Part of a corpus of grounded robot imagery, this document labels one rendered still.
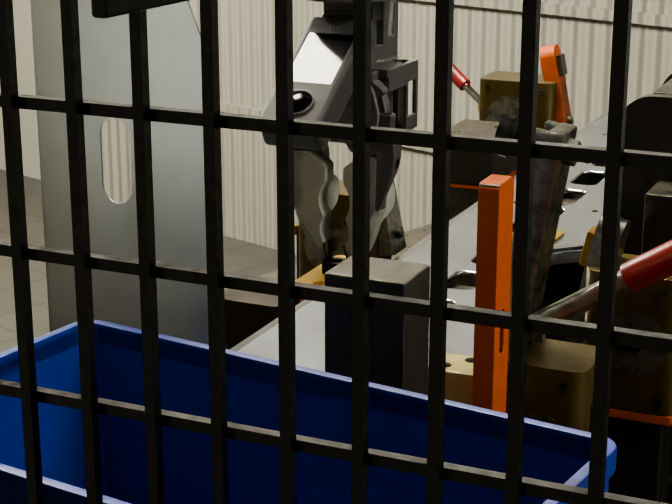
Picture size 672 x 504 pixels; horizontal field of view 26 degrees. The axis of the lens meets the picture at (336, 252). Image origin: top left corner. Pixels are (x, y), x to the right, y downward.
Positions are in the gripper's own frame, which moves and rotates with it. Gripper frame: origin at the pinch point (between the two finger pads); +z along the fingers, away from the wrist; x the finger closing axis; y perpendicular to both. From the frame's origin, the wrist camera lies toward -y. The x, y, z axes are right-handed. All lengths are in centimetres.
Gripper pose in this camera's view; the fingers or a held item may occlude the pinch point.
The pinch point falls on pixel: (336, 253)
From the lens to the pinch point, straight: 108.8
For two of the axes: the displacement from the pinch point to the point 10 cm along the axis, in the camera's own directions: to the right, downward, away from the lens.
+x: -9.1, -1.2, 4.0
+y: 4.1, -2.5, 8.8
